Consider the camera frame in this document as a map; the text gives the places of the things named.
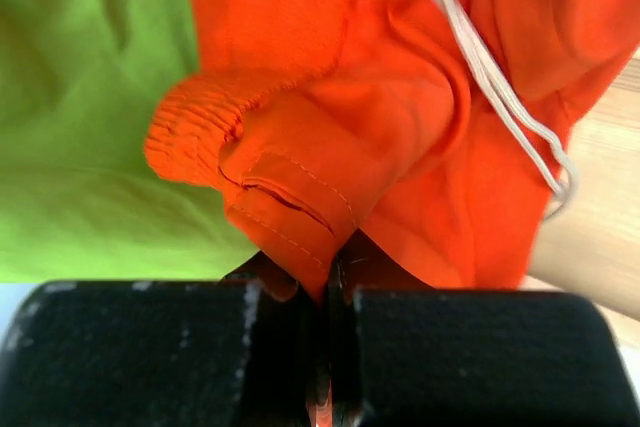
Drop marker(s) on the wooden clothes rack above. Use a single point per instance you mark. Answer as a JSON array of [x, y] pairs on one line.
[[592, 249]]

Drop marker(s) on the lime green shorts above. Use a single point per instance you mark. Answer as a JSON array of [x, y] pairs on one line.
[[80, 81]]

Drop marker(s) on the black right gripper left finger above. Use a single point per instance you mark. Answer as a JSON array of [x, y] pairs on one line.
[[233, 352]]

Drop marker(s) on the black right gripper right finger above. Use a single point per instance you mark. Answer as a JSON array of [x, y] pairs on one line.
[[405, 354]]

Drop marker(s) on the orange shorts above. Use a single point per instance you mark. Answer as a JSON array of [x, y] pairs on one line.
[[439, 127]]

